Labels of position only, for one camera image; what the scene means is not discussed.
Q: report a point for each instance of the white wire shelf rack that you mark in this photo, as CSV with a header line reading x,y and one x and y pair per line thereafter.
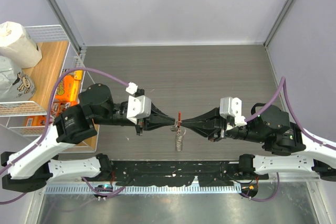
x,y
59,54

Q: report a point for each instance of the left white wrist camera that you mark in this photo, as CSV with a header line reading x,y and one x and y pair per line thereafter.
x,y
139,106

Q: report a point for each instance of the white slotted cable duct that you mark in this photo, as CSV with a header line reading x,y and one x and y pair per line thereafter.
x,y
194,188

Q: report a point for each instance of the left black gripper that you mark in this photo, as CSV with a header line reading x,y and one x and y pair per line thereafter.
x,y
151,121

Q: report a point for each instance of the white paper towel roll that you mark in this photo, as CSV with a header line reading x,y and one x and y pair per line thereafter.
x,y
18,46

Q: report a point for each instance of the grey bag with cartoon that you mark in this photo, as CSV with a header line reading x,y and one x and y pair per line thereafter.
x,y
16,85

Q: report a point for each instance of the orange snack box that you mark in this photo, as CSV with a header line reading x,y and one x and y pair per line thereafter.
x,y
66,94

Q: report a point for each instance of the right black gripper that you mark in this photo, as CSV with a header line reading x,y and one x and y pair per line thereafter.
x,y
210,124

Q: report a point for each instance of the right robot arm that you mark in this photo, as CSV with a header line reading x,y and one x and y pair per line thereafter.
x,y
293,149

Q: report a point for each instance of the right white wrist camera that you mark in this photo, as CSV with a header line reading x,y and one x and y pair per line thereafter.
x,y
230,110

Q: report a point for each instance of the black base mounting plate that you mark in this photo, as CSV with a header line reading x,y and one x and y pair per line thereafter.
x,y
174,173

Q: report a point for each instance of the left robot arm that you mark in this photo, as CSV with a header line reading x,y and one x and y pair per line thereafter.
x,y
38,164

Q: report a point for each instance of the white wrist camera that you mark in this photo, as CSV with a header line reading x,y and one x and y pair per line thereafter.
x,y
139,106
230,110

